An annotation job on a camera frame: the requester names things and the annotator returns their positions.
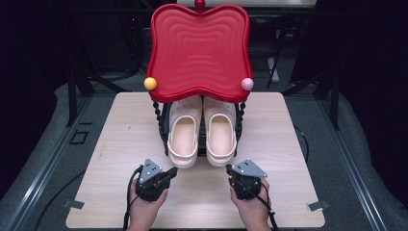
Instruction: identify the person's left hand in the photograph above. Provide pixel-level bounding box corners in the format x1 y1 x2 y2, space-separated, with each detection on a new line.
127 178 169 224

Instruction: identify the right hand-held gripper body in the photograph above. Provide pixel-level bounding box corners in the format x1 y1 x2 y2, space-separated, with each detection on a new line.
228 158 268 202

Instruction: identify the aluminium floor rail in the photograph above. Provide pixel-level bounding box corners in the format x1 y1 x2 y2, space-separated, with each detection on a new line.
0 95 94 231
317 95 408 231

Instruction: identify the black floor cable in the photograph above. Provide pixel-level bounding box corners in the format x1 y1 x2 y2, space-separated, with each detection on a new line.
33 168 87 231
293 124 310 166

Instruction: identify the cream clog shoe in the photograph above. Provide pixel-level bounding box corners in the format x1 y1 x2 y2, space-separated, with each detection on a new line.
166 94 204 169
202 95 239 168

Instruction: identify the black metal stand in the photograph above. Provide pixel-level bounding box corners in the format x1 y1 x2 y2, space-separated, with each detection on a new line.
65 67 97 127
282 68 341 131

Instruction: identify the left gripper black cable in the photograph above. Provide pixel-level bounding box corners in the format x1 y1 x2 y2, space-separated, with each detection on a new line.
122 165 144 231

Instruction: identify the red shoe rack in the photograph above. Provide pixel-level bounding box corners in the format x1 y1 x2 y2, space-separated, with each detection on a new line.
143 0 255 158

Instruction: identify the person's right hand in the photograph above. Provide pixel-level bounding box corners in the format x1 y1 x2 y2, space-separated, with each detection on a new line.
229 178 272 224

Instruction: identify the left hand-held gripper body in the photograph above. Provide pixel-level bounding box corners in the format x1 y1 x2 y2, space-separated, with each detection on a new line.
135 158 171 203

